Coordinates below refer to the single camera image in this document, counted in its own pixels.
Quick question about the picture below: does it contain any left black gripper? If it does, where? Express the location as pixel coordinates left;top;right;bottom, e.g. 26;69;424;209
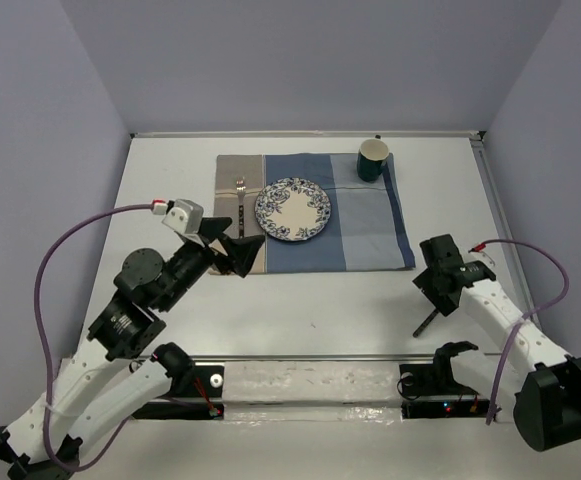
156;215;265;311

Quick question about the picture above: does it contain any silver knife black handle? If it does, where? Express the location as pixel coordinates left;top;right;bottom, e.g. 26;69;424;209
412;309;439;338

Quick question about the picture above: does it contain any silver fork black handle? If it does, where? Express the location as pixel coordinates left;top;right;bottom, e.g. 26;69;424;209
236;177;246;238

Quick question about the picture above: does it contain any blue floral white plate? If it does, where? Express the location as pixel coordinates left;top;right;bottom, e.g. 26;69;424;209
254;177;332;242

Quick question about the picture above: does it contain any blue beige checked cloth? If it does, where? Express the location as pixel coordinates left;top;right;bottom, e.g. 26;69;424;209
214;153;416;274

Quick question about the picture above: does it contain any dark green white mug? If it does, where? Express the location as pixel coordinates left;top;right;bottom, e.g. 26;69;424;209
356;135;390;182

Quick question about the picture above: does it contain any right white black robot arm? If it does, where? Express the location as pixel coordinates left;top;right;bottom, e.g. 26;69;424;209
413;234;581;452

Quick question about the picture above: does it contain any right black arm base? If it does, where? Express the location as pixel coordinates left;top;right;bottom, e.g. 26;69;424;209
396;341;489;419

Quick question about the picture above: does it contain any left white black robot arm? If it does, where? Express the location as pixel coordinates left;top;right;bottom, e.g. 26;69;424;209
0;217;265;479

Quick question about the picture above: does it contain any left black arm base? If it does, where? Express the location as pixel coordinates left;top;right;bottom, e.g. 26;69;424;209
132;343;225;421

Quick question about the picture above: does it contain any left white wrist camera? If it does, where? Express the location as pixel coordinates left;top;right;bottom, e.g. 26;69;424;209
151;199;204;239

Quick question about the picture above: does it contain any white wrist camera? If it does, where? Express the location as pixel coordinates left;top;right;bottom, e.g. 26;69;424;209
468;243;496;268
151;199;204;239

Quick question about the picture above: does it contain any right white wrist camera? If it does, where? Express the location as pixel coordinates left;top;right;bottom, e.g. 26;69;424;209
468;243;496;268

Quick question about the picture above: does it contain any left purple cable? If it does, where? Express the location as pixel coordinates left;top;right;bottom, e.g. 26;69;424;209
35;202;171;472

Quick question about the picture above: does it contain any aluminium table rail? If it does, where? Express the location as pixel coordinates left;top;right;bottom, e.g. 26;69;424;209
470;135;534;308

